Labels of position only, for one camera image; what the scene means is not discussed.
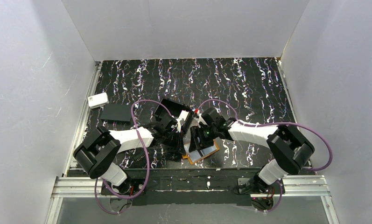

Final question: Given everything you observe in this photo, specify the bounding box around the black box lid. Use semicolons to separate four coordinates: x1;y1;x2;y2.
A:
99;104;132;124

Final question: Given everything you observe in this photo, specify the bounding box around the aluminium frame rail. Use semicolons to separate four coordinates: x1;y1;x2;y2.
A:
45;62;102;224

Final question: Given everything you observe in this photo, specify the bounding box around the orange leather card holder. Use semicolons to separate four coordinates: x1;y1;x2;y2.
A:
182;140;219;165

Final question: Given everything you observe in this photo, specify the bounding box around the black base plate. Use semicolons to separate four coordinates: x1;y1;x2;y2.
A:
100;168;285;207

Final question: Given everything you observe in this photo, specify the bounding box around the black card box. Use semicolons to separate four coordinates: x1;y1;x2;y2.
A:
153;98;194;134

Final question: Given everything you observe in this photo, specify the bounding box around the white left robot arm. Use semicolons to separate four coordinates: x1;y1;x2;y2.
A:
73;115;181;187

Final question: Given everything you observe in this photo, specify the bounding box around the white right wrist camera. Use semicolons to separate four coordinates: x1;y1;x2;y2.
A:
193;108;207;125

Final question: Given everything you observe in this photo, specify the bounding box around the small white box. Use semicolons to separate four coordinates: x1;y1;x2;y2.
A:
87;92;109;109

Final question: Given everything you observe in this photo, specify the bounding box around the black comb strip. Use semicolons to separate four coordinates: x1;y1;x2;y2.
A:
133;151;146;162

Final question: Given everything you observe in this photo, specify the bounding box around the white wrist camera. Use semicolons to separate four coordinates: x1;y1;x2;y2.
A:
170;120;182;133
193;108;207;125

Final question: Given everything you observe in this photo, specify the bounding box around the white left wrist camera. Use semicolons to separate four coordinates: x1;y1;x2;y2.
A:
170;120;182;133

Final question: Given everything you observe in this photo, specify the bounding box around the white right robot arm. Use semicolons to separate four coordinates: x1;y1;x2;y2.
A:
188;108;315;187

